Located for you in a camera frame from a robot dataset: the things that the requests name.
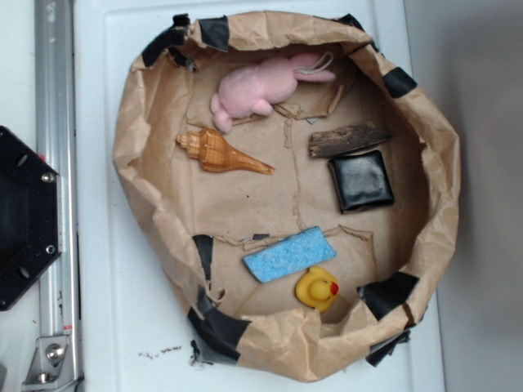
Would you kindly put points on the brown paper bag bin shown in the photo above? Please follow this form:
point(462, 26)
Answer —
point(201, 225)

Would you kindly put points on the yellow rubber duck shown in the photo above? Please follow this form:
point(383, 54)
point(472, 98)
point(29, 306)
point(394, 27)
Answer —
point(317, 288)

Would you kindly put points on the orange conch seashell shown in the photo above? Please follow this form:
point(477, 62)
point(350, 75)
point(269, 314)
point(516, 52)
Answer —
point(215, 154)

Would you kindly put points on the blue sponge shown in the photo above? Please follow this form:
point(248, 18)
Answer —
point(290, 255)

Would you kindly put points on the metal corner bracket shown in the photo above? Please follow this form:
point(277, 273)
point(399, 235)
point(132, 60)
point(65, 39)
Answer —
point(52, 366)

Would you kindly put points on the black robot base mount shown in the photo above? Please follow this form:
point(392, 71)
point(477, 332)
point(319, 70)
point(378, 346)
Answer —
point(30, 239)

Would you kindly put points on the aluminium extrusion rail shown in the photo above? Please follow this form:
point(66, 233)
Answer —
point(59, 286)

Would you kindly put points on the pink plush bunny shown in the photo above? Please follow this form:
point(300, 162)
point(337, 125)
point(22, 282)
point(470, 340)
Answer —
point(254, 89)

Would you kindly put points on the black leather wallet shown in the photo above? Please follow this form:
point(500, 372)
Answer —
point(361, 181)

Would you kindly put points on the dark wood bark piece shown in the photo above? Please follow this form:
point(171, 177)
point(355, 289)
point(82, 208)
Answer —
point(346, 140)

